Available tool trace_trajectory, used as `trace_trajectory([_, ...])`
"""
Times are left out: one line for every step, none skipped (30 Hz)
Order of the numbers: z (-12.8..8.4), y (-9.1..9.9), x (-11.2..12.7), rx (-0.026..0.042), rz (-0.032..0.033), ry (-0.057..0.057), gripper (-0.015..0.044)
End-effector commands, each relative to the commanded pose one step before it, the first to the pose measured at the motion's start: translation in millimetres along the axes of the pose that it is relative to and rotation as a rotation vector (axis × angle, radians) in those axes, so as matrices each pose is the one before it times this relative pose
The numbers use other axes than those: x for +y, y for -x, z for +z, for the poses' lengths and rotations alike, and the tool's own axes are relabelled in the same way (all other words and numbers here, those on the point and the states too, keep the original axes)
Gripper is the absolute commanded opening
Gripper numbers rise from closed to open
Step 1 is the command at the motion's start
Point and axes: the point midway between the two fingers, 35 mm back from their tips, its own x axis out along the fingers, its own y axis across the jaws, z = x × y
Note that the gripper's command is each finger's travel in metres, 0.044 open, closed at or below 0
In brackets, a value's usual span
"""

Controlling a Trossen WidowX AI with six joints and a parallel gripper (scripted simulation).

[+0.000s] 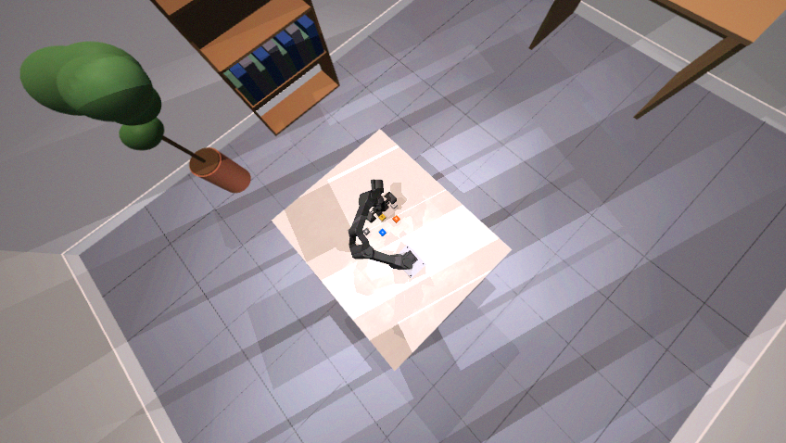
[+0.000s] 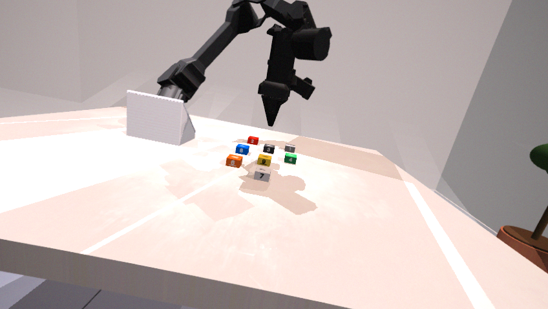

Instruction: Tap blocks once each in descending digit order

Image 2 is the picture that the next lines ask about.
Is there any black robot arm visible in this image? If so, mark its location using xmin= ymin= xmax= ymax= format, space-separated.
xmin=157 ymin=0 xmax=332 ymax=103

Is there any green block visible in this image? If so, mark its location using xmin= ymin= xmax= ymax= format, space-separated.
xmin=284 ymin=153 xmax=297 ymax=164

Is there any yellow block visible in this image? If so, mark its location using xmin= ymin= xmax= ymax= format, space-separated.
xmin=257 ymin=154 xmax=271 ymax=167

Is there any orange block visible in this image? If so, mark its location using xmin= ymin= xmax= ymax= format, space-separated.
xmin=226 ymin=154 xmax=243 ymax=168

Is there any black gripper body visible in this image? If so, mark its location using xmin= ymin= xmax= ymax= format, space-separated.
xmin=258 ymin=55 xmax=295 ymax=99

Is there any red block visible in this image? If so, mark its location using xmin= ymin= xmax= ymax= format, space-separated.
xmin=248 ymin=136 xmax=259 ymax=145

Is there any blue block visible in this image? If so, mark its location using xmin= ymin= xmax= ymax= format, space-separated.
xmin=235 ymin=144 xmax=249 ymax=155

